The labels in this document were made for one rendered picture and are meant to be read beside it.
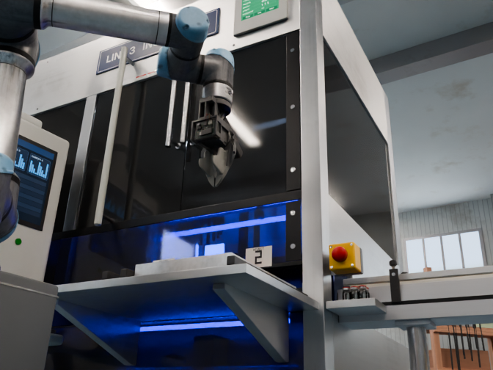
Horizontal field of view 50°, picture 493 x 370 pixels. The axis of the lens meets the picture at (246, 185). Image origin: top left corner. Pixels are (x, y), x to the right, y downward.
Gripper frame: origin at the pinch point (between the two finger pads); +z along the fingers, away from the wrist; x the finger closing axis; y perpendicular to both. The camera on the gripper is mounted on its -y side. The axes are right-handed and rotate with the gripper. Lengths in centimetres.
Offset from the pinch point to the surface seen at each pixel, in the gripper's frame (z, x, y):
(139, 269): 19.2, -18.7, 1.8
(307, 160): -20.4, 8.5, -35.5
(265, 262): 9.4, -4.7, -35.4
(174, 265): 19.4, -8.7, 1.9
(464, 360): -20, -21, -572
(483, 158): -278, 32, -606
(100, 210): -14, -65, -29
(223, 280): 23.6, 3.5, 0.8
